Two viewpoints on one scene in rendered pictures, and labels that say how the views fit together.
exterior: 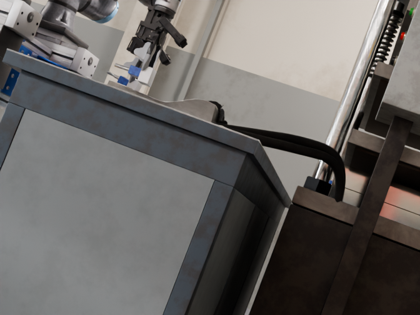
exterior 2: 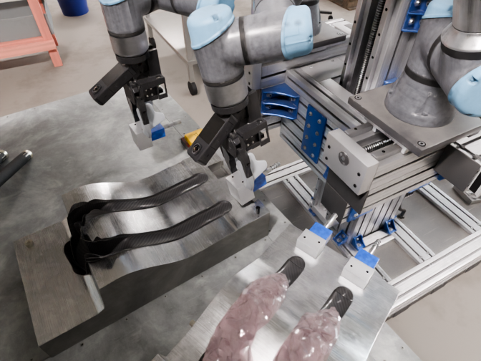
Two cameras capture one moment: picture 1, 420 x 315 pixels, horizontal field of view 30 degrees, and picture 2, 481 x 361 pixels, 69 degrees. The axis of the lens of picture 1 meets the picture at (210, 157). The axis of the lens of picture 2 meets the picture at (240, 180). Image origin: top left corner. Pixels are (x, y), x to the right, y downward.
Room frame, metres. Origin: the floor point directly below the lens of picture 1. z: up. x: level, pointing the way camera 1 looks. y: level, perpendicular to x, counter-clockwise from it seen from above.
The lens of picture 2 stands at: (3.18, -0.02, 1.49)
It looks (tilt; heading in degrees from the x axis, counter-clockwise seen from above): 46 degrees down; 136
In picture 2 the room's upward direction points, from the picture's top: straight up
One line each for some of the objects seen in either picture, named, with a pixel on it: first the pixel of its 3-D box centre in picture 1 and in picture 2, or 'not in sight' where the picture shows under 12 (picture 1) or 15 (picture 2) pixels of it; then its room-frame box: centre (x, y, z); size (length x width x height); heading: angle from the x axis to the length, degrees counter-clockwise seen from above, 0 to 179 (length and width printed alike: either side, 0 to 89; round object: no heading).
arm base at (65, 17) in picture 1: (58, 16); (426, 88); (2.98, 0.74, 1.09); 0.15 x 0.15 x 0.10
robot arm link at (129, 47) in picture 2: (166, 4); (129, 41); (2.49, 0.31, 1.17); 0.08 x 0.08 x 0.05
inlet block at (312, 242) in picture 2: not in sight; (321, 233); (2.97, 0.42, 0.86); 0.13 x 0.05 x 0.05; 97
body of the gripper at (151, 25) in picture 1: (155, 27); (140, 75); (2.50, 0.32, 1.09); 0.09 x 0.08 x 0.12; 80
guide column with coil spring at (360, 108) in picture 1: (347, 141); not in sight; (3.36, -0.53, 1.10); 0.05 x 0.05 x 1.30
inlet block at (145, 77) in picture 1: (133, 71); (157, 129); (2.50, 0.33, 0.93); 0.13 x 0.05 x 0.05; 80
